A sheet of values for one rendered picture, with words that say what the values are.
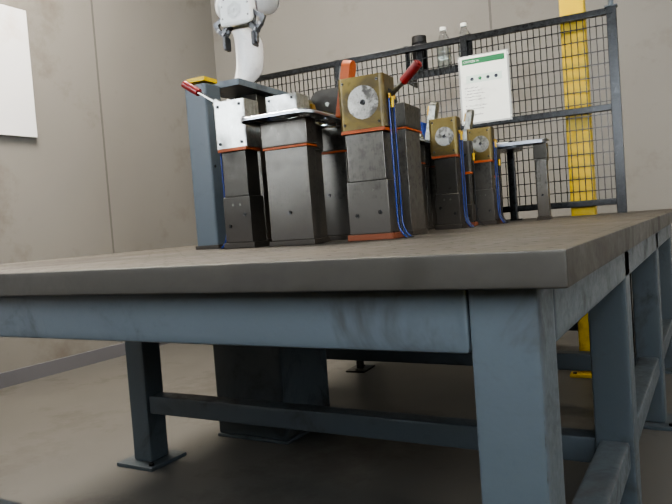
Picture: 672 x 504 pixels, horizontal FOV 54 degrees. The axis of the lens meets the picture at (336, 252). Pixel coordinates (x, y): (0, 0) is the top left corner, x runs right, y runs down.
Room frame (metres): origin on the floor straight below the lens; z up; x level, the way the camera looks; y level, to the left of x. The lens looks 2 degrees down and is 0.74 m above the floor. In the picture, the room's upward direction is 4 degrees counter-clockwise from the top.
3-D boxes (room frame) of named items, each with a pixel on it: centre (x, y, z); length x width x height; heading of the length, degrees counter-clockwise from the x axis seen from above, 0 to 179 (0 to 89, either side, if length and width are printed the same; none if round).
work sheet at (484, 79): (2.96, -0.72, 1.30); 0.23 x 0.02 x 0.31; 64
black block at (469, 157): (2.25, -0.47, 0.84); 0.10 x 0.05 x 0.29; 64
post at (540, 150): (2.48, -0.80, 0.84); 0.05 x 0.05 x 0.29; 64
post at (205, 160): (1.80, 0.33, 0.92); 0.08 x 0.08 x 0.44; 64
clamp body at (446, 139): (2.06, -0.38, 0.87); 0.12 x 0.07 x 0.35; 64
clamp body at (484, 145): (2.36, -0.56, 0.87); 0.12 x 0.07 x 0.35; 64
